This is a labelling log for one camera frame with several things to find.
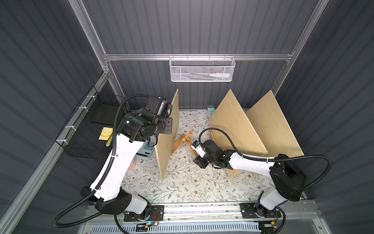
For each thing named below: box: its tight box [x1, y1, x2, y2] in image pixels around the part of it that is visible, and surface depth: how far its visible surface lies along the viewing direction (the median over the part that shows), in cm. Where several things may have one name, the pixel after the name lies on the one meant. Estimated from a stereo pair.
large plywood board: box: [245, 89, 305, 158], surface depth 75 cm
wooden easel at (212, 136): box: [209, 129, 218, 144], surface depth 101 cm
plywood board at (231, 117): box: [208, 89, 268, 179], surface depth 75 cm
